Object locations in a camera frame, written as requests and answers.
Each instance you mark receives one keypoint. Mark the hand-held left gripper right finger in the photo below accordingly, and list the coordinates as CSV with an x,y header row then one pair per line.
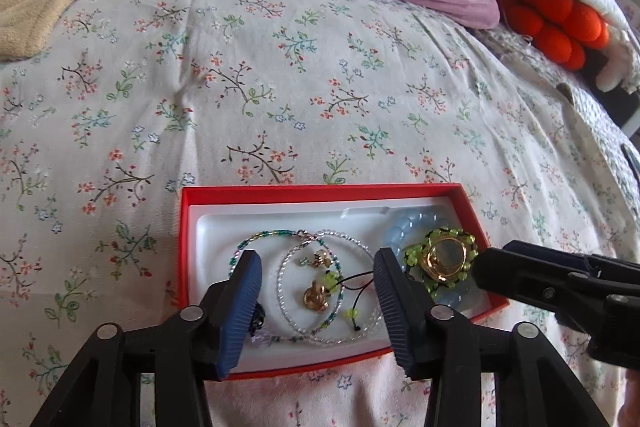
x,y
395,302

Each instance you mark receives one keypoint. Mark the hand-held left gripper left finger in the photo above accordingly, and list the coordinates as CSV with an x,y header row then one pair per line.
x,y
240,307

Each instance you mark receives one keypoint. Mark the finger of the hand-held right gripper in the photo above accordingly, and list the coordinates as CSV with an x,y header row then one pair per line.
x,y
530,274

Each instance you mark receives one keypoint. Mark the small gold earring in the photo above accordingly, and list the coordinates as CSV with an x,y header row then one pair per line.
x,y
320,258
315,299

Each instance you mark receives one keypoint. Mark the red jewelry box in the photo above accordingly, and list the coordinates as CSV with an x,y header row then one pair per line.
x,y
300,194

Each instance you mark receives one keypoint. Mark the grey patterned fabric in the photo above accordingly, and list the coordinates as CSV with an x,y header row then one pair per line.
x,y
595,117

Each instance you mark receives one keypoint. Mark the floral bedsheet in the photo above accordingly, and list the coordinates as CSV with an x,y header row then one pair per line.
x,y
300,82

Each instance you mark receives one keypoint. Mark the orange plush toy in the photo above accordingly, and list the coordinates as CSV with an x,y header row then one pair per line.
x,y
550,7

